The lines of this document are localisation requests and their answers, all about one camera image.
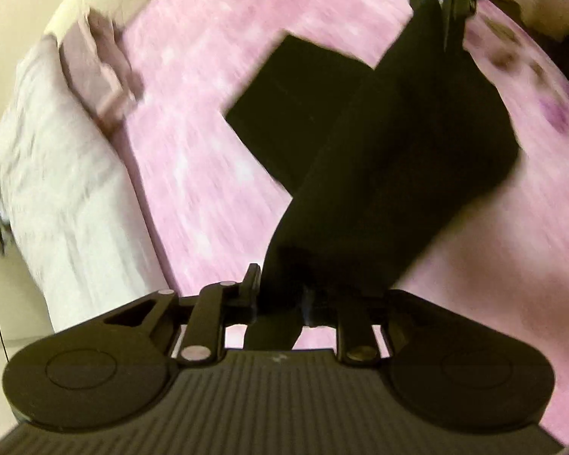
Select pale pink pillow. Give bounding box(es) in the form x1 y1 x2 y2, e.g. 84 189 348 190
58 8 146 134

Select black pants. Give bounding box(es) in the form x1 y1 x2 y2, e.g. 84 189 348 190
225 0 523 352

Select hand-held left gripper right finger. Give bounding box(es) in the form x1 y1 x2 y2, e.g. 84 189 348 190
300 287 458 367

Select white striped quilt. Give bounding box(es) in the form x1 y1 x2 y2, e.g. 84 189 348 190
0 35 181 333

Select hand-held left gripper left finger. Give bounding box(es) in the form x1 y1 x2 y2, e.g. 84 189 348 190
102 263 262 367

